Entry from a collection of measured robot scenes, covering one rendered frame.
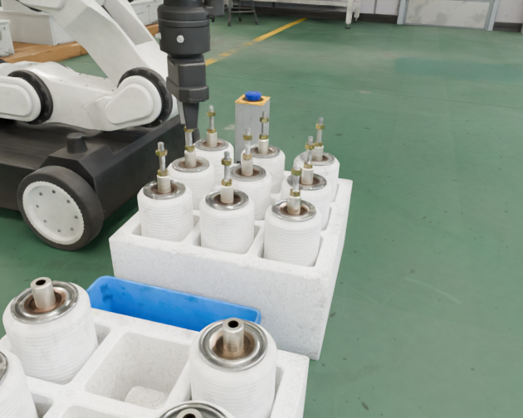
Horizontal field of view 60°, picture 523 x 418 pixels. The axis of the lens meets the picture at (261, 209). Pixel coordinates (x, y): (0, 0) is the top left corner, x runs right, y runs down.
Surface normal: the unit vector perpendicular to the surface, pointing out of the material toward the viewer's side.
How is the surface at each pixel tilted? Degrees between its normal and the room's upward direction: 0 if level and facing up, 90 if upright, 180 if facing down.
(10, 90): 90
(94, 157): 45
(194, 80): 90
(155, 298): 88
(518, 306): 0
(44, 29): 90
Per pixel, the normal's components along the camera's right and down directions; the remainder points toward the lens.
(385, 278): 0.03, -0.88
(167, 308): -0.28, 0.43
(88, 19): -0.07, 0.76
